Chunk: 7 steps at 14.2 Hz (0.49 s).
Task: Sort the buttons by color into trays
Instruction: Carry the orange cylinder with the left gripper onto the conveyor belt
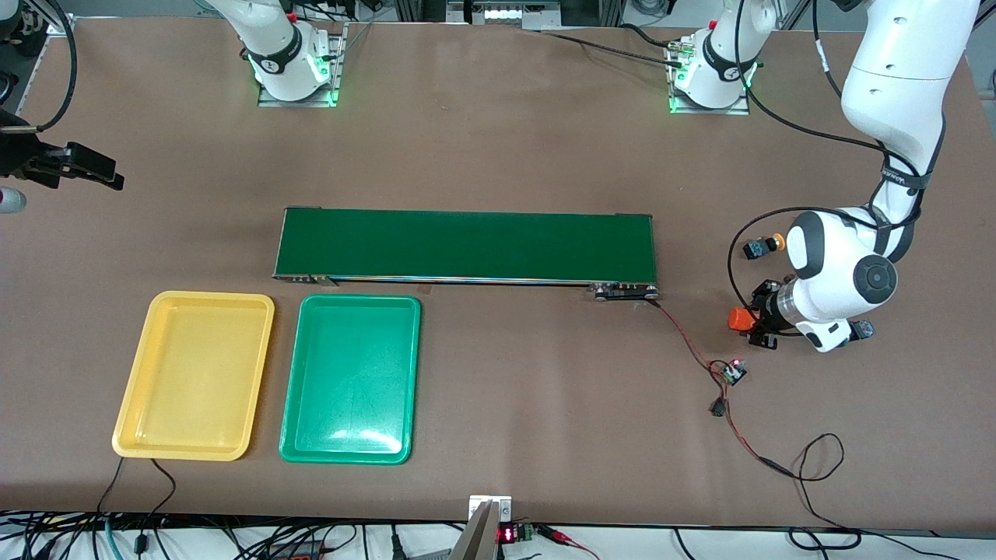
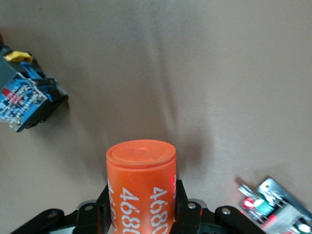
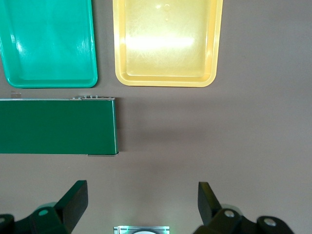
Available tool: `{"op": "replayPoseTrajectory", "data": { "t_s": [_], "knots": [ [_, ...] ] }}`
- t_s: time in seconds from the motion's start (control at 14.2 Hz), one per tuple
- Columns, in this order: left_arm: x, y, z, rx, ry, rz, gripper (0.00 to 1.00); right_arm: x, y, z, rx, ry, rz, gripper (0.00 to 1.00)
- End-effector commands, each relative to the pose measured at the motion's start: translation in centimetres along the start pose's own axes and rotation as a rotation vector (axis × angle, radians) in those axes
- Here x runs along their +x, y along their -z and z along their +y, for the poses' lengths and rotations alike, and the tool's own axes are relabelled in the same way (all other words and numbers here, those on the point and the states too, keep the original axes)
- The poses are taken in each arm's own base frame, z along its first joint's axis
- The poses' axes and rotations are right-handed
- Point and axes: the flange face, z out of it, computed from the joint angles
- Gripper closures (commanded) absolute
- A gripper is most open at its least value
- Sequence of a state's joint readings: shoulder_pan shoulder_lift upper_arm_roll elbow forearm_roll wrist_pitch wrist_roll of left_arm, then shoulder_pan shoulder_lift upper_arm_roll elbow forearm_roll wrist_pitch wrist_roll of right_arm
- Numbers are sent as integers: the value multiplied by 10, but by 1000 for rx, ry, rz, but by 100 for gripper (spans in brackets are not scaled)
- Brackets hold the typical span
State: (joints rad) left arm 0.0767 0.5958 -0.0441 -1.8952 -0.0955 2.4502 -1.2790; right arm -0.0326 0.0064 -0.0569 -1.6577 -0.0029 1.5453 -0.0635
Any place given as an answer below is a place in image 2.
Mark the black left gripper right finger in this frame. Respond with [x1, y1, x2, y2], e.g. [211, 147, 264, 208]
[170, 179, 266, 234]

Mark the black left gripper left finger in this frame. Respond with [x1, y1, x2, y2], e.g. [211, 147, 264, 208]
[9, 180, 111, 234]

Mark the orange cylinder marked 4680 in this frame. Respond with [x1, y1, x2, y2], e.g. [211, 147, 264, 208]
[105, 139, 177, 234]

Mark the yellow push button switch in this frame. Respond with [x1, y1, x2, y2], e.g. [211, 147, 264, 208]
[0, 46, 69, 133]

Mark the small motor controller board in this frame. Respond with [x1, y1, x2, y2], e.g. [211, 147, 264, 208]
[235, 177, 312, 234]

